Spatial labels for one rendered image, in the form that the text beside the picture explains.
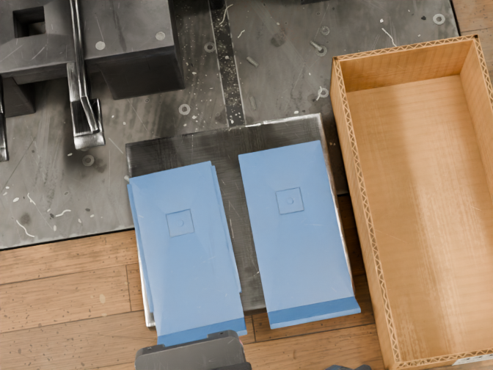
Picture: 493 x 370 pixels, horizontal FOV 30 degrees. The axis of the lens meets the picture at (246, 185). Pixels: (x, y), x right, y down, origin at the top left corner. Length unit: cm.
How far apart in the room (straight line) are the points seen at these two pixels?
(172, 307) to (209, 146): 14
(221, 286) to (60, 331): 14
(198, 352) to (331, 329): 22
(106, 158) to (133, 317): 14
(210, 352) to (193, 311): 18
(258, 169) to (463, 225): 18
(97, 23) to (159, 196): 15
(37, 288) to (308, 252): 23
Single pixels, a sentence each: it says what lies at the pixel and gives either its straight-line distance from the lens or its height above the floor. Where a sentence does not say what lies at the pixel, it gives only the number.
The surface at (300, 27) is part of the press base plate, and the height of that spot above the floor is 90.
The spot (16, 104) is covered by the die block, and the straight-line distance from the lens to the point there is 83.
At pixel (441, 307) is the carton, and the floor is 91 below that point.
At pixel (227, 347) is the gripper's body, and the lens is 56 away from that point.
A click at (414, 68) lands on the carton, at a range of 80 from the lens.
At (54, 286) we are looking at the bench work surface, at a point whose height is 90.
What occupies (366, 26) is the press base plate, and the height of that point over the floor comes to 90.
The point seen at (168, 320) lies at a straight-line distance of 74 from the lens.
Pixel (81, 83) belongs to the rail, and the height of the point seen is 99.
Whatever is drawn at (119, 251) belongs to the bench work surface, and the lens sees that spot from 79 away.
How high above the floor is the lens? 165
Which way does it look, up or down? 71 degrees down
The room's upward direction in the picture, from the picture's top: 9 degrees counter-clockwise
